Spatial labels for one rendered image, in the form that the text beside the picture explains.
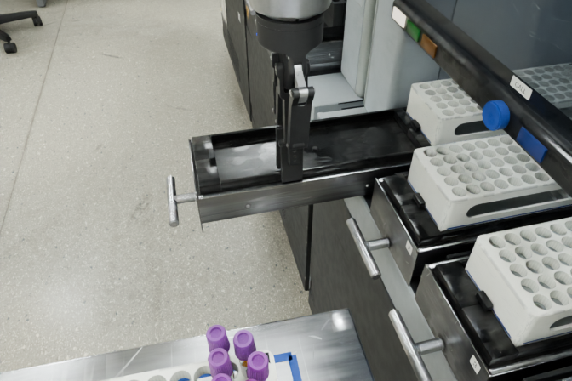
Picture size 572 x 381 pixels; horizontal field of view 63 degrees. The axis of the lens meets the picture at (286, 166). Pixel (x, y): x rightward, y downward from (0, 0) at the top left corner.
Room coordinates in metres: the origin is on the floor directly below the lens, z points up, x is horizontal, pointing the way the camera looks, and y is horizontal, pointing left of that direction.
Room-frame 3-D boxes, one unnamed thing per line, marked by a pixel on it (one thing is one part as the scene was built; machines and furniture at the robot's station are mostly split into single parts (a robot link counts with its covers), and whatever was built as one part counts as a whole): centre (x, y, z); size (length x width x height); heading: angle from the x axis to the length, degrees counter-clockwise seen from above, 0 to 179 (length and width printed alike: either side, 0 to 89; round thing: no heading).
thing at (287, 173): (0.48, -0.01, 0.84); 0.03 x 0.01 x 0.07; 104
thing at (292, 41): (0.50, 0.00, 1.00); 0.08 x 0.07 x 0.09; 14
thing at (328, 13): (0.98, -0.09, 0.85); 0.12 x 0.02 x 0.06; 14
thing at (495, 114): (0.39, -0.21, 0.98); 0.03 x 0.01 x 0.03; 14
